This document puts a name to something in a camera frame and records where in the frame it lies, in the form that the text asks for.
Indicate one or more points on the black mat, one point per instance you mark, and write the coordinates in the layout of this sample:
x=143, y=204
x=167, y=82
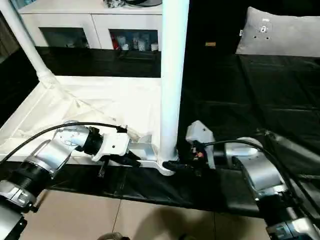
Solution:
x=250, y=87

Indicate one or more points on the white plastic table top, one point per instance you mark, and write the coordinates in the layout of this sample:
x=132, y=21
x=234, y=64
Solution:
x=87, y=100

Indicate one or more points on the red item behind glass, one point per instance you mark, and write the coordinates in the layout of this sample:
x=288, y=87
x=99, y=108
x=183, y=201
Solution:
x=115, y=42

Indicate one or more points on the small brown label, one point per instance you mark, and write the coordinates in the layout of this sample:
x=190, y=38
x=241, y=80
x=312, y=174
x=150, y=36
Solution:
x=210, y=44

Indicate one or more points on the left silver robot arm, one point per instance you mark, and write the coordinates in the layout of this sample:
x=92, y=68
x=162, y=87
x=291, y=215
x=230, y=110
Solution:
x=50, y=155

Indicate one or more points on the white plastic table leg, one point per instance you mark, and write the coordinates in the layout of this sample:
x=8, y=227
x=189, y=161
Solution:
x=172, y=75
x=27, y=42

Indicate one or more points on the grey cushion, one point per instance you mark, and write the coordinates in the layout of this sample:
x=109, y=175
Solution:
x=280, y=32

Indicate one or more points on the beige curtain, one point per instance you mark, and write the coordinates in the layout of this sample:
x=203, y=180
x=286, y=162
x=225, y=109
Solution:
x=7, y=37

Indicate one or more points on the white cabinet with glass doors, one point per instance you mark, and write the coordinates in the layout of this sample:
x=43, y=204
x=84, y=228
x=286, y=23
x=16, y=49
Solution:
x=87, y=20

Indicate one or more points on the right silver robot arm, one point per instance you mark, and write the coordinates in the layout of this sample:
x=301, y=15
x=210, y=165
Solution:
x=260, y=170

